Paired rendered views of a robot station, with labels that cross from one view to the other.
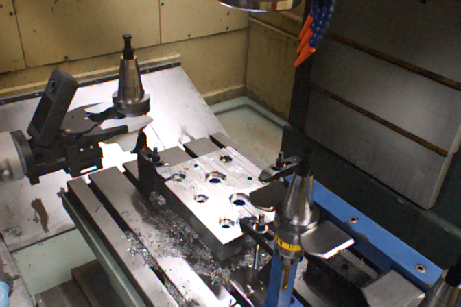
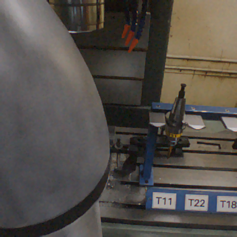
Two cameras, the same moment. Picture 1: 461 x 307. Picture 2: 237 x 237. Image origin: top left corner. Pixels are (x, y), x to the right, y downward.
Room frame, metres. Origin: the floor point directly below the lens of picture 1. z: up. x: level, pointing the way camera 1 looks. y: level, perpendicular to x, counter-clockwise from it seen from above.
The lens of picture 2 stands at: (0.30, 0.38, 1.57)
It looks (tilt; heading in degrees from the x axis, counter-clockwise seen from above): 34 degrees down; 312
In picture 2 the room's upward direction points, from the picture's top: 1 degrees clockwise
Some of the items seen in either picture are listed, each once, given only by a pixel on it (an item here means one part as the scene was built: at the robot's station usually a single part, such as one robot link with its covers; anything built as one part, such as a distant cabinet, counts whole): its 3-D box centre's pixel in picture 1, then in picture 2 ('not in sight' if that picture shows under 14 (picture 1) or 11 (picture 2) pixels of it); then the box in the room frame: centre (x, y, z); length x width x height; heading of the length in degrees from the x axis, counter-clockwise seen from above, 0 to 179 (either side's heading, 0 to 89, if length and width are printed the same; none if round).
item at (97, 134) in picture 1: (99, 131); not in sight; (0.63, 0.21, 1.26); 0.09 x 0.05 x 0.02; 114
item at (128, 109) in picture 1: (131, 101); not in sight; (0.69, 0.17, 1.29); 0.06 x 0.06 x 0.03
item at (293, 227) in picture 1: (296, 216); (176, 120); (0.51, -0.10, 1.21); 0.06 x 0.06 x 0.03
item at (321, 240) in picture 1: (324, 240); (194, 121); (0.46, -0.14, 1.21); 0.07 x 0.05 x 0.01; 128
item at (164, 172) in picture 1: (155, 171); not in sight; (0.93, 0.18, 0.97); 0.13 x 0.03 x 0.15; 38
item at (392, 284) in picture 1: (391, 294); (231, 124); (0.38, -0.20, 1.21); 0.07 x 0.05 x 0.01; 128
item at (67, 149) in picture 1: (60, 146); not in sight; (0.61, 0.27, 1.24); 0.12 x 0.08 x 0.09; 128
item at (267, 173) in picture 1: (280, 177); not in sight; (0.93, -0.13, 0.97); 0.13 x 0.03 x 0.15; 128
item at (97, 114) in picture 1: (112, 119); not in sight; (0.70, 0.21, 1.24); 0.09 x 0.03 x 0.06; 141
